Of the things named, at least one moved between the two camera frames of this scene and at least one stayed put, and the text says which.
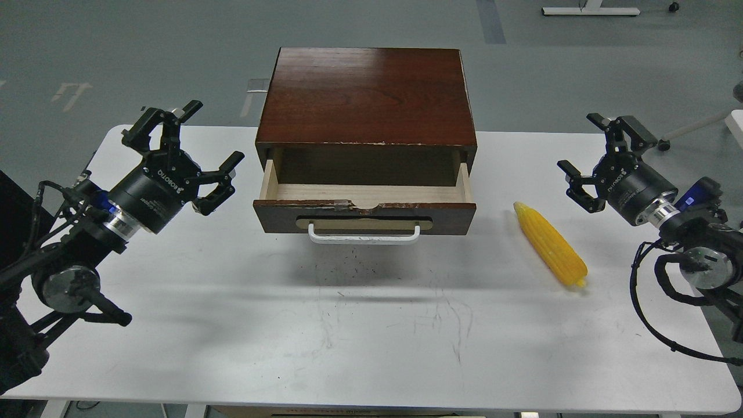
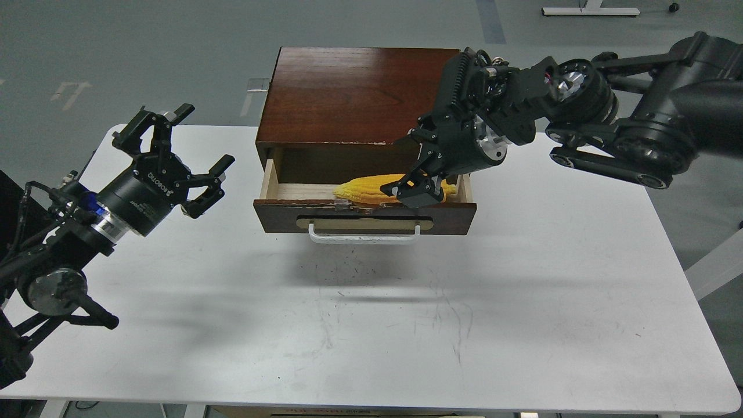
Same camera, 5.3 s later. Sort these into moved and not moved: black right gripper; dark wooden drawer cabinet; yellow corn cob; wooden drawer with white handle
Moved: black right gripper; yellow corn cob
Not moved: wooden drawer with white handle; dark wooden drawer cabinet
